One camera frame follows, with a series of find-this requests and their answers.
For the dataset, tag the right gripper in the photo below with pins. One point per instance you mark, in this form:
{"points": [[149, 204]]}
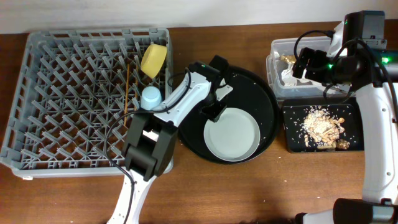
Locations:
{"points": [[317, 58]]}

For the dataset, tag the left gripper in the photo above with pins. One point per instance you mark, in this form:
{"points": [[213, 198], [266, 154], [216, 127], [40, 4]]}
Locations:
{"points": [[217, 111]]}

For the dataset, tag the gold snack wrapper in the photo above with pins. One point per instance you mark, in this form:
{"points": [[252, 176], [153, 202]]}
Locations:
{"points": [[288, 58]]}

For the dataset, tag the grey plate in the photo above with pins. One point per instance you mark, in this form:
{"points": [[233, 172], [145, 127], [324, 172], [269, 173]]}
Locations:
{"points": [[234, 137]]}

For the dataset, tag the light blue cup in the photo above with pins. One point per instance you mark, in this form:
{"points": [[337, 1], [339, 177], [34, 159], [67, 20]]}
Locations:
{"points": [[150, 98]]}

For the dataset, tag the food scraps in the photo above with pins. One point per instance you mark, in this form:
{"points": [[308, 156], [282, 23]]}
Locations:
{"points": [[322, 130]]}

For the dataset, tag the yellow bowl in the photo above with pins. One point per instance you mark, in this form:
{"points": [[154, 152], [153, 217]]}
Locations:
{"points": [[153, 60]]}

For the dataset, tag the wooden chopstick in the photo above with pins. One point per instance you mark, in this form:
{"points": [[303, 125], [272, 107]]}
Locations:
{"points": [[136, 84], [126, 93]]}

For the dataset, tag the white napkin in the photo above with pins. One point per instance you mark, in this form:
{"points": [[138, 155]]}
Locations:
{"points": [[288, 79]]}

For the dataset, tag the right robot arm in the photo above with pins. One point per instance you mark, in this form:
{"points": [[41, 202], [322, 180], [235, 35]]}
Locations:
{"points": [[358, 57]]}

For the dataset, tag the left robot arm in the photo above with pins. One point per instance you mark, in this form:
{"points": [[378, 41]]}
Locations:
{"points": [[150, 140]]}

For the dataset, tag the grey dishwasher rack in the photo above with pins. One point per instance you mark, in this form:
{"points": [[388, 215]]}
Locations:
{"points": [[65, 119]]}

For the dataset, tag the clear plastic bin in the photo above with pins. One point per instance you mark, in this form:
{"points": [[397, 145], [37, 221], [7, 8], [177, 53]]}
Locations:
{"points": [[275, 66]]}

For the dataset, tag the round black tray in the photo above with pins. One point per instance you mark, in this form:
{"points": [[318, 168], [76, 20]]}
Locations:
{"points": [[251, 94]]}

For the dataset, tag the black rectangular tray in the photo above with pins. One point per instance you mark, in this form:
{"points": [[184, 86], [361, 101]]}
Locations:
{"points": [[293, 113]]}

